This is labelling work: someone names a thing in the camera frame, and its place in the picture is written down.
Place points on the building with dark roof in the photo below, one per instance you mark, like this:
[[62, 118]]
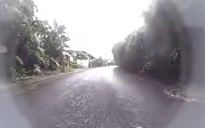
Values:
[[79, 58]]

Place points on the grey asphalt road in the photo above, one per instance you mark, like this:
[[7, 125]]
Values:
[[100, 100]]

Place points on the row of trees and bushes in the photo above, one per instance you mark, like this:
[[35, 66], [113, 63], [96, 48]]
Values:
[[33, 46], [156, 46]]

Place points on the leaf litter verge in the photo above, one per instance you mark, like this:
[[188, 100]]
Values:
[[178, 91]]

